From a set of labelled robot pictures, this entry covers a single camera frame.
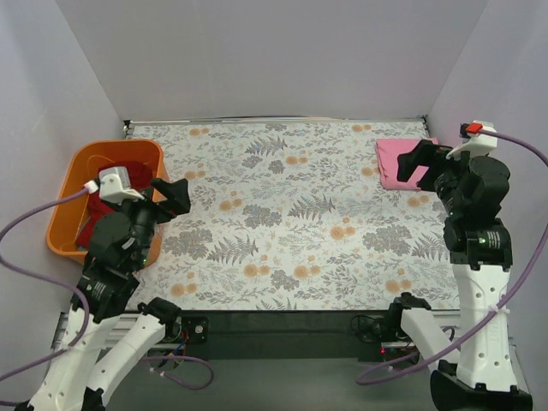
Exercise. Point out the pink t shirt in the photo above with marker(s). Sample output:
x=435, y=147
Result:
x=388, y=151

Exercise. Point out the floral table cloth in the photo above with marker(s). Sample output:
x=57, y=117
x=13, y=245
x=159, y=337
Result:
x=293, y=216

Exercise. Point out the red t shirt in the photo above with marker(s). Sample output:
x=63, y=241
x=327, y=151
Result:
x=114, y=183

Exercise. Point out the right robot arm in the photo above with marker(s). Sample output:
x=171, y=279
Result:
x=478, y=373

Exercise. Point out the orange plastic basket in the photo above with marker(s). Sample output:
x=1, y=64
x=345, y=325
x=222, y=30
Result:
x=71, y=223

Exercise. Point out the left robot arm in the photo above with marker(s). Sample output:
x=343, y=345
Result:
x=119, y=247

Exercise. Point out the aluminium frame rail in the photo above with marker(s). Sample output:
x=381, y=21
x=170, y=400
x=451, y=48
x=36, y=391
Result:
x=78, y=379

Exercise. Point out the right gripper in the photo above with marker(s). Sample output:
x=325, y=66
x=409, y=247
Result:
x=431, y=169

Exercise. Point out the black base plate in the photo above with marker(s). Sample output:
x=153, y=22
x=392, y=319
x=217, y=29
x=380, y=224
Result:
x=367, y=336

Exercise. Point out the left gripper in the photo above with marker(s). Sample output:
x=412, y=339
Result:
x=160, y=206

